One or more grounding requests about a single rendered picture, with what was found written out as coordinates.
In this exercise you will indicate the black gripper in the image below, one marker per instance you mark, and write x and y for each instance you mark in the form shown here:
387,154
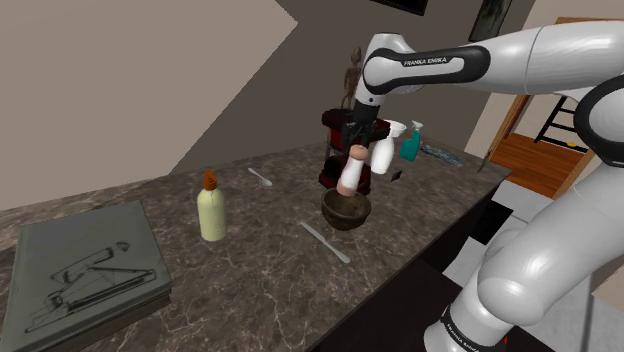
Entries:
363,119

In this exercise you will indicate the white and pink shaker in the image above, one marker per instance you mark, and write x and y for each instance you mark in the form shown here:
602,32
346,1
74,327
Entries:
352,170

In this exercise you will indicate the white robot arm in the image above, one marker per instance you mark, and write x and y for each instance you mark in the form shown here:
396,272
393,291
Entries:
536,263

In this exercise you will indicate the red and black coffee machine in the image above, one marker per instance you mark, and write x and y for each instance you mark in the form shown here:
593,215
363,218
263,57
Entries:
334,126

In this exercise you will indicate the white spray bottle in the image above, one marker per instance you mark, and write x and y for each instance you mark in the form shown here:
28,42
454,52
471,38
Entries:
382,153

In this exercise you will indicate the brown humanoid figure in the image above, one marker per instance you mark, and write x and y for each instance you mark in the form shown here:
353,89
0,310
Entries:
350,78

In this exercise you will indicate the teal spray bottle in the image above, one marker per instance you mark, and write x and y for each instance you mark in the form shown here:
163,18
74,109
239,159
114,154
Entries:
410,146

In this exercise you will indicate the small black flat object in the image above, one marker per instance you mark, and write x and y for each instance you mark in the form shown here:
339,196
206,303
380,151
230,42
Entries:
396,175

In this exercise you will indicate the grey patterned flat bar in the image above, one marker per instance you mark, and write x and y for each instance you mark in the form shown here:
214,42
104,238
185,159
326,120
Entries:
441,154

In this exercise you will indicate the dark brown bowl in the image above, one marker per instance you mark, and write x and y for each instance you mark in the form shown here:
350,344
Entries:
345,212

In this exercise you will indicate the grey spoon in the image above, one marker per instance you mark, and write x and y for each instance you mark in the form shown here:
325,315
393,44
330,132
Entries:
263,180

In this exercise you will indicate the grey table knife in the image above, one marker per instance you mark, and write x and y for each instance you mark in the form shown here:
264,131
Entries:
324,242

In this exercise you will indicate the cream bottle with orange cap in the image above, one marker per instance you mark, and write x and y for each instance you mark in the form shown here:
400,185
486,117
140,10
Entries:
212,214

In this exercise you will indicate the black ladder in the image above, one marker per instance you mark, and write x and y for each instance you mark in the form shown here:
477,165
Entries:
560,124

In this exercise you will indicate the grey book with drawing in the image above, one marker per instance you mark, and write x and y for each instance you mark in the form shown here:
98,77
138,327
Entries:
83,273

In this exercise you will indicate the dark wall picture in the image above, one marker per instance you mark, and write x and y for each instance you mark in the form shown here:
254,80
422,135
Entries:
404,5
490,19

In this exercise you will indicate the wooden door frame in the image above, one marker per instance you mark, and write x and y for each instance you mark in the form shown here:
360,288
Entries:
513,122

